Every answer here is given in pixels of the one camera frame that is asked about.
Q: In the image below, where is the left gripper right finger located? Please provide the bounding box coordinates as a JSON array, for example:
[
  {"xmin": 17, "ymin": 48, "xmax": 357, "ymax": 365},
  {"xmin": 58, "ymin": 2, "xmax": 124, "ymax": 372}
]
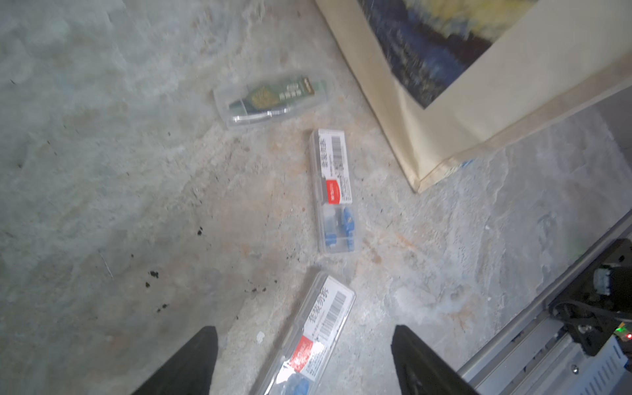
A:
[{"xmin": 391, "ymin": 325, "xmax": 477, "ymax": 395}]

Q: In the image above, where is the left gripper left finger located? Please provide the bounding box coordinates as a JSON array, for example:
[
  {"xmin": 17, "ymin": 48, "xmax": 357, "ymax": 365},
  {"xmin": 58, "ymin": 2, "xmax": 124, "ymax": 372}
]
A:
[{"xmin": 133, "ymin": 326, "xmax": 219, "ymax": 395}]

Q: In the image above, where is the compass set red bottom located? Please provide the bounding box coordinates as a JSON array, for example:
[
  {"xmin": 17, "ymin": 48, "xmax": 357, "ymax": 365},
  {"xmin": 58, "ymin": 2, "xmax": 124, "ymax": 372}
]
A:
[{"xmin": 253, "ymin": 271, "xmax": 356, "ymax": 394}]

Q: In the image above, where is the compass set red label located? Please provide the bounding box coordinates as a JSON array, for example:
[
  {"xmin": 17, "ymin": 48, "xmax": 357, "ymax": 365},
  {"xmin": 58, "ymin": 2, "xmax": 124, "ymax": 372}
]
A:
[{"xmin": 309, "ymin": 129, "xmax": 358, "ymax": 254}]

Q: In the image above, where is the green compass set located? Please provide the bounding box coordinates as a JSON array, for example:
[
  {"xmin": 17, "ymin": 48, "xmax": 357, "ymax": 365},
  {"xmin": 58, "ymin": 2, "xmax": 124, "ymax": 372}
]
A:
[{"xmin": 212, "ymin": 70, "xmax": 332, "ymax": 128}]

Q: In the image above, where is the cream canvas tote bag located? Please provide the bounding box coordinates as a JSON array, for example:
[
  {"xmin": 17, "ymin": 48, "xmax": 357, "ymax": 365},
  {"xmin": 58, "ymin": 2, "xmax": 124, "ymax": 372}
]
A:
[{"xmin": 318, "ymin": 1, "xmax": 631, "ymax": 192}]

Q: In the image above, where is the aluminium front rail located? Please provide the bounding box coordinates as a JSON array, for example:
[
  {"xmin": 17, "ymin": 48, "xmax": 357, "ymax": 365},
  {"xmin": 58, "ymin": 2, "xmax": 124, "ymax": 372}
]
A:
[{"xmin": 459, "ymin": 213, "xmax": 631, "ymax": 394}]

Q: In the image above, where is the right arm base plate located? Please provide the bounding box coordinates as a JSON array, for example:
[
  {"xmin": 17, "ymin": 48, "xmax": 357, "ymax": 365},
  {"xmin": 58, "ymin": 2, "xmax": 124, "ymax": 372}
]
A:
[{"xmin": 548, "ymin": 239, "xmax": 631, "ymax": 356}]

